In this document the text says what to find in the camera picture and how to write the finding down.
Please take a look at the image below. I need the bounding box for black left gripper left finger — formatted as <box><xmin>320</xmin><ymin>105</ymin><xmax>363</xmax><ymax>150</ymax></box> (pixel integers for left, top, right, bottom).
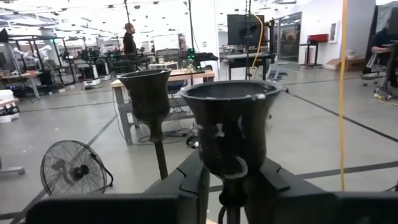
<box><xmin>25</xmin><ymin>151</ymin><xmax>211</xmax><ymax>224</ymax></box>

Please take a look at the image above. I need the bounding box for black wall screen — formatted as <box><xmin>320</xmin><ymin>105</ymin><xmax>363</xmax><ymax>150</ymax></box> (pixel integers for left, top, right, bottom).
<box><xmin>226</xmin><ymin>13</ymin><xmax>266</xmax><ymax>46</ymax></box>

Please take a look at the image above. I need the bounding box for black candle stick holder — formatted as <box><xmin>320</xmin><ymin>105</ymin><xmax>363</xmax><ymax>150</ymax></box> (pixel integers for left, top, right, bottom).
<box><xmin>178</xmin><ymin>80</ymin><xmax>284</xmax><ymax>224</ymax></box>
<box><xmin>117</xmin><ymin>68</ymin><xmax>173</xmax><ymax>181</ymax></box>

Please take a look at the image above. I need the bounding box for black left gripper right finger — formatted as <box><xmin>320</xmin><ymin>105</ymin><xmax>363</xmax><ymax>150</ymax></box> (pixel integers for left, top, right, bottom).
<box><xmin>244</xmin><ymin>157</ymin><xmax>398</xmax><ymax>224</ymax></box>

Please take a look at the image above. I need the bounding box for cardboard box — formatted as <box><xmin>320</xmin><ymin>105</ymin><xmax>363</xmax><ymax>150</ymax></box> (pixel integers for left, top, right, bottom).
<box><xmin>323</xmin><ymin>57</ymin><xmax>366</xmax><ymax>72</ymax></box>

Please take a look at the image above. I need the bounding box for person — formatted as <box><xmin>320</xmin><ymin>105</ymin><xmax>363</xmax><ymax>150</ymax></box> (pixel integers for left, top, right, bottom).
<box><xmin>122</xmin><ymin>22</ymin><xmax>138</xmax><ymax>55</ymax></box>
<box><xmin>362</xmin><ymin>17</ymin><xmax>398</xmax><ymax>94</ymax></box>

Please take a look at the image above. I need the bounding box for black floor fan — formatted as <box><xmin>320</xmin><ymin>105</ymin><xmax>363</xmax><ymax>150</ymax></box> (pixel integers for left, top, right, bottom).
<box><xmin>40</xmin><ymin>139</ymin><xmax>114</xmax><ymax>197</ymax></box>

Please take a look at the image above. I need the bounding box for wooden workbench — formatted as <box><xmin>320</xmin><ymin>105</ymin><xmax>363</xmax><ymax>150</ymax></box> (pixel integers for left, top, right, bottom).
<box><xmin>109</xmin><ymin>69</ymin><xmax>216</xmax><ymax>146</ymax></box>

